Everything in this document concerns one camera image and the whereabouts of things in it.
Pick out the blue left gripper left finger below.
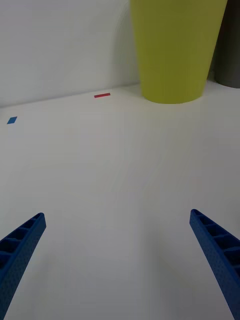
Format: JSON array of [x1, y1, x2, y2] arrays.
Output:
[[0, 212, 47, 320]]

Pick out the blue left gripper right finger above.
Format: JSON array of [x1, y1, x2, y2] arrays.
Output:
[[189, 208, 240, 320]]

